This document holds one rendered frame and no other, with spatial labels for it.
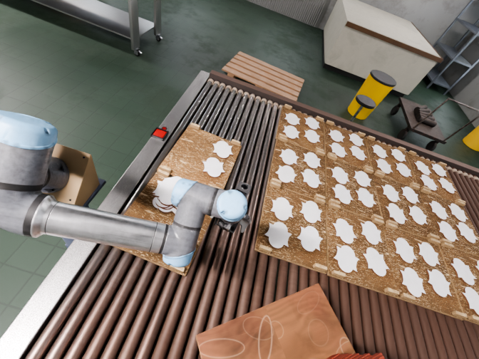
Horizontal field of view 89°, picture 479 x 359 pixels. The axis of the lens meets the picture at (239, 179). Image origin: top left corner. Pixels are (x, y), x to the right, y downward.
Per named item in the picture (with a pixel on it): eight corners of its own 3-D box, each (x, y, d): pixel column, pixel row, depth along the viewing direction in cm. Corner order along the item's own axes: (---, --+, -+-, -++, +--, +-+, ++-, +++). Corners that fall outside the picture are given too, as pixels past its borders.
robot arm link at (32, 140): (0, 151, 85) (-41, 184, 43) (12, 110, 85) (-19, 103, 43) (43, 160, 93) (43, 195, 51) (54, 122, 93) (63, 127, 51)
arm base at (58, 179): (26, 184, 100) (3, 186, 90) (38, 150, 100) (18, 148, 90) (61, 198, 101) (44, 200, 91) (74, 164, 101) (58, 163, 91)
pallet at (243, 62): (301, 84, 435) (304, 78, 426) (294, 108, 377) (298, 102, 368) (236, 56, 435) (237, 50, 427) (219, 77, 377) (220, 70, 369)
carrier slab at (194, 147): (157, 171, 124) (157, 169, 123) (189, 126, 152) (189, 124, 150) (220, 196, 125) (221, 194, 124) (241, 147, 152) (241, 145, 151)
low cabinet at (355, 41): (385, 58, 668) (411, 21, 601) (405, 101, 512) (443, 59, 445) (321, 32, 659) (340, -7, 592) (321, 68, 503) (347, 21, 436)
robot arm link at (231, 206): (219, 183, 60) (252, 193, 59) (220, 191, 70) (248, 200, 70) (209, 214, 57) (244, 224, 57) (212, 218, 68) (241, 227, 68)
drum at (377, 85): (344, 102, 434) (368, 66, 384) (366, 110, 437) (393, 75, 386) (346, 115, 405) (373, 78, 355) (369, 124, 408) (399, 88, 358)
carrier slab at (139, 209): (103, 242, 97) (102, 241, 95) (157, 173, 124) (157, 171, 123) (184, 276, 97) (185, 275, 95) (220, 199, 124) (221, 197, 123)
